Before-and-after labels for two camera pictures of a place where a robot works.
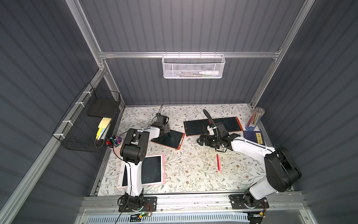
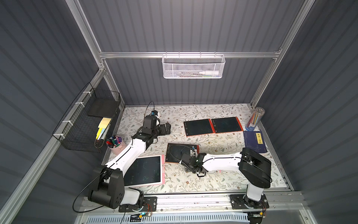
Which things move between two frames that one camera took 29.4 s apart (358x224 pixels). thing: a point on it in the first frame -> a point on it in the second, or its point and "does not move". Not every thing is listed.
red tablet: x=196 y=127 does not move
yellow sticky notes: x=102 y=126 does not move
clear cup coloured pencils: x=255 y=117 does not move
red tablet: x=173 y=139 -> x=174 y=150
